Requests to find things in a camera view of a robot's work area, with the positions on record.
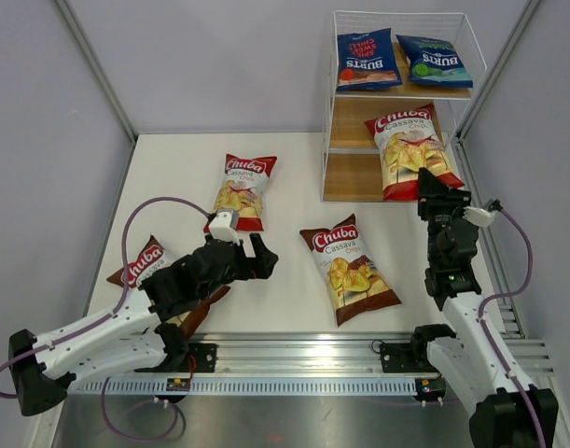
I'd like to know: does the brown chuba bag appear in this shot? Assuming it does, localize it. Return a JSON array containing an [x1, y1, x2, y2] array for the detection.
[[299, 214, 401, 326], [127, 235, 230, 339]]

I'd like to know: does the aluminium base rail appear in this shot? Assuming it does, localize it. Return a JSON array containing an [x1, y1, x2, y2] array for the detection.
[[55, 331, 556, 398]]

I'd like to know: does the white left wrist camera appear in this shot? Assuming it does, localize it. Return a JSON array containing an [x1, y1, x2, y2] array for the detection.
[[208, 209, 239, 245]]

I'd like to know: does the white wire wooden shelf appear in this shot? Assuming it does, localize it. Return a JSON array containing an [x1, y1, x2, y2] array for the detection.
[[322, 10, 487, 202]]

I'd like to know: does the red Chuba bag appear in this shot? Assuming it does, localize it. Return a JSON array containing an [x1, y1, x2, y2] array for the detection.
[[365, 104, 464, 202], [212, 154, 277, 232]]

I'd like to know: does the blue Burts spicy chilli bag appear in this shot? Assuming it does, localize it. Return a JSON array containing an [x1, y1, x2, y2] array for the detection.
[[336, 28, 402, 91]]

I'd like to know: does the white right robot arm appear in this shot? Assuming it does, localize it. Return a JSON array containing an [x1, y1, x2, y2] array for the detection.
[[409, 168, 559, 447]]

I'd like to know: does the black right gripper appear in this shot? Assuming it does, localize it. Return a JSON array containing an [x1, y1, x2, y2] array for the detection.
[[417, 169, 472, 265]]

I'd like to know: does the blue Burts sea salt bag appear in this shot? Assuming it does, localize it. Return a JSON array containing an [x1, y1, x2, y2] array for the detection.
[[396, 35, 474, 89]]

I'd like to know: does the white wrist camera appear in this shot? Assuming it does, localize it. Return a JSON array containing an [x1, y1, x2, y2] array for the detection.
[[463, 200, 503, 228], [208, 209, 239, 245]]

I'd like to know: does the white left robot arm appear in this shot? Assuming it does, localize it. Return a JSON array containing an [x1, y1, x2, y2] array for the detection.
[[8, 233, 279, 416]]

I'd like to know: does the left aluminium frame post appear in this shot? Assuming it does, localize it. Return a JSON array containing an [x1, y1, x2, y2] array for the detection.
[[52, 0, 138, 147]]

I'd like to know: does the right aluminium frame post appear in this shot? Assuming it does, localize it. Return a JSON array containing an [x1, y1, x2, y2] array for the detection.
[[455, 0, 543, 145]]

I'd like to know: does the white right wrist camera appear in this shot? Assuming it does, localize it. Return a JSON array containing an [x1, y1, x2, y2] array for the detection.
[[463, 200, 503, 228]]

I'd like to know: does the aluminium frame post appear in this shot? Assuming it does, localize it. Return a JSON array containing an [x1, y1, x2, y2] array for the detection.
[[52, 0, 138, 147], [455, 0, 543, 145]]

